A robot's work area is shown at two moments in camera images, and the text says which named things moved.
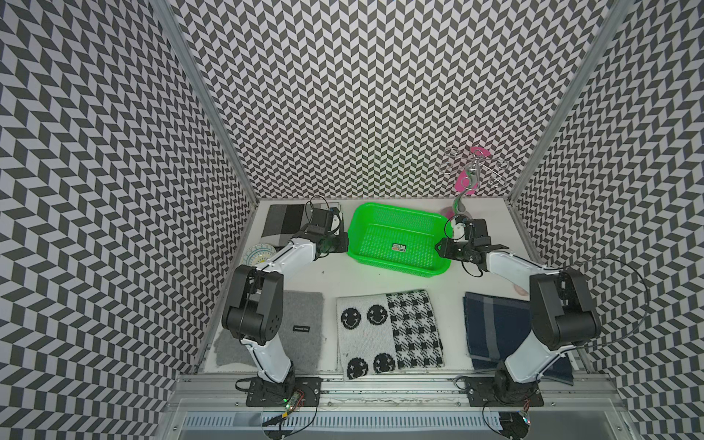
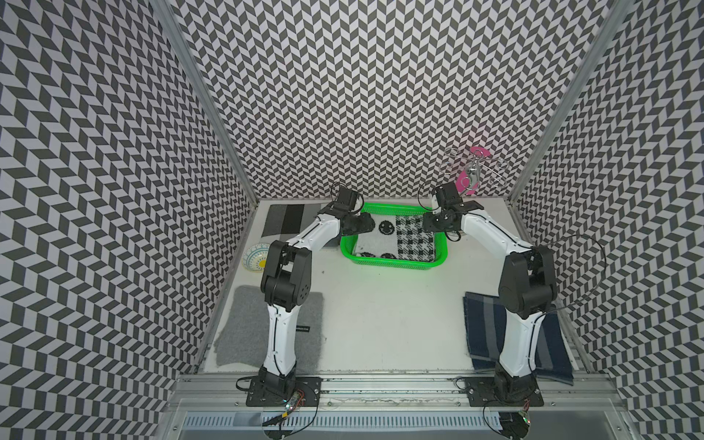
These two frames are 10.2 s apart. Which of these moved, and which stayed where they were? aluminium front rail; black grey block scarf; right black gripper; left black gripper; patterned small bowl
Moved: right black gripper; left black gripper
Stayed: patterned small bowl; aluminium front rail; black grey block scarf
